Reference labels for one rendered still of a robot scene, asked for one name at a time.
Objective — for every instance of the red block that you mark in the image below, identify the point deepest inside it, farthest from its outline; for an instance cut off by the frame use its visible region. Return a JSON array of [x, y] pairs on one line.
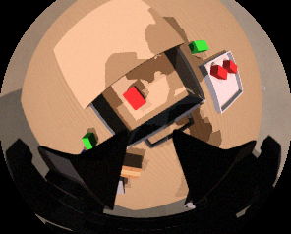
[[218, 72], [230, 66], [134, 97]]

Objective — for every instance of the green block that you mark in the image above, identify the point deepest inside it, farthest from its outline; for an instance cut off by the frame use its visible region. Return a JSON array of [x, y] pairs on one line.
[[198, 46], [89, 140]]

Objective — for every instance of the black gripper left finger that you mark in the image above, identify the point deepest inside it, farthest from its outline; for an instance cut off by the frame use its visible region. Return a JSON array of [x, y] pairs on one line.
[[98, 169]]

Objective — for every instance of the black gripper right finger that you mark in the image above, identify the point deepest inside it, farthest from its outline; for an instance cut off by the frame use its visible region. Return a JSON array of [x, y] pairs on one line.
[[204, 165]]

